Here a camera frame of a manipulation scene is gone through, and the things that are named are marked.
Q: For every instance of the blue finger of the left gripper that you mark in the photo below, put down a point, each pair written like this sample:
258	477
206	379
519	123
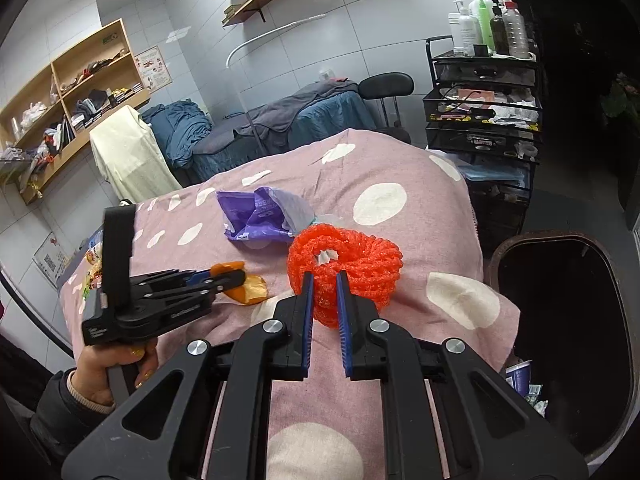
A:
198	277

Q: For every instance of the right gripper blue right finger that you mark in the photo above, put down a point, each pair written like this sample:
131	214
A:
344	315

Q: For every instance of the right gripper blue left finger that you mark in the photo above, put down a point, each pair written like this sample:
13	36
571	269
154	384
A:
308	297

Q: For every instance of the orange peel piece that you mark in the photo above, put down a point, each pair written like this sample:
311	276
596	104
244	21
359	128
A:
247	290

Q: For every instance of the purple plastic bag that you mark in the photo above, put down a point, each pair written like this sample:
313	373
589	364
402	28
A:
267	215

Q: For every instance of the blue paper cup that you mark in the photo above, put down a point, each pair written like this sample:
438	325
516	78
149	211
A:
518	377

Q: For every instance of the brown trash bin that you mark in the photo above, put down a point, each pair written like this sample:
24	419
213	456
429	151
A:
573	331

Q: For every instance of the pink polka dot bedspread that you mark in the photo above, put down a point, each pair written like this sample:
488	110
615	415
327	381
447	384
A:
230	400

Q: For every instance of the cream cloth on chair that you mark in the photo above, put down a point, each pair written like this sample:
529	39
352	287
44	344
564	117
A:
128	157

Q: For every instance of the blue crumpled blanket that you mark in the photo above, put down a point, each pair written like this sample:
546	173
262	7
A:
178	127

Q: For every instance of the massage bed grey blue covers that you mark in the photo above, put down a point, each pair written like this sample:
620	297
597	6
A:
312	114

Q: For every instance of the wooden cubby shelf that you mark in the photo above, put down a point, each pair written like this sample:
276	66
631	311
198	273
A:
50	118

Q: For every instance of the black mesh trolley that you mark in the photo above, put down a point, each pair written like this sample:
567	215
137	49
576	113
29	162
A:
484	111

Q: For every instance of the white arc floor lamp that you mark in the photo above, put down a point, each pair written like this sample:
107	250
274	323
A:
255	45

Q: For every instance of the white pump bottle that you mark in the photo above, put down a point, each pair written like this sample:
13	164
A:
470	33

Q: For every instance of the green pump bottle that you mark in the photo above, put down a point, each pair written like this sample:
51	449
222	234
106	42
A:
484	19

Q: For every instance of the dark brown bottle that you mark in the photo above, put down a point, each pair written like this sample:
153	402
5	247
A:
498	29

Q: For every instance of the clear bottle red cap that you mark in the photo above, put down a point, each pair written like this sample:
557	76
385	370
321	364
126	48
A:
515	31

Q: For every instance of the potted plant pink flowers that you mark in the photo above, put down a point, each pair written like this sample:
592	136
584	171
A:
623	99

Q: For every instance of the wall poster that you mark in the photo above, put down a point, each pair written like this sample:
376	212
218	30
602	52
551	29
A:
152	69

